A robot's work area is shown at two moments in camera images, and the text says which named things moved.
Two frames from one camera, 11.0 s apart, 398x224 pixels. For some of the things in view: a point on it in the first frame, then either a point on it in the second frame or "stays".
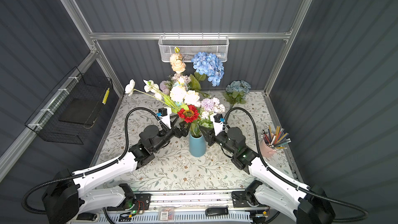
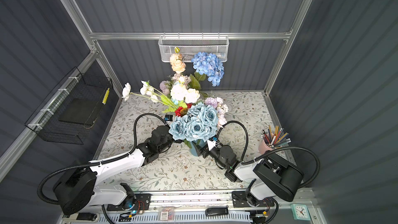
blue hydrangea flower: [207, 64] stays
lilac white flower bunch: [165, 86] stays
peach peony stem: [176, 61] stays
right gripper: [209, 137] to [200, 151]
